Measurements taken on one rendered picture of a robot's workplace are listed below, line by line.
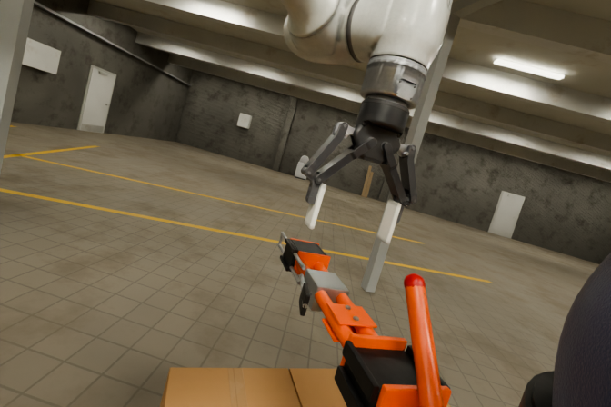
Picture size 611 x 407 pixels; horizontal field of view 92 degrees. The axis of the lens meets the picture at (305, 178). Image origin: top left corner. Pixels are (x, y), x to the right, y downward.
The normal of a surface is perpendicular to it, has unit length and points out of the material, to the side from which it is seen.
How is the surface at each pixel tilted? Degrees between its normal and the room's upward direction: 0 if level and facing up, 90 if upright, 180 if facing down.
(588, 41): 90
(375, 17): 96
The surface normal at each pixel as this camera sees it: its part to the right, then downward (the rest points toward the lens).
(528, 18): -0.08, 0.06
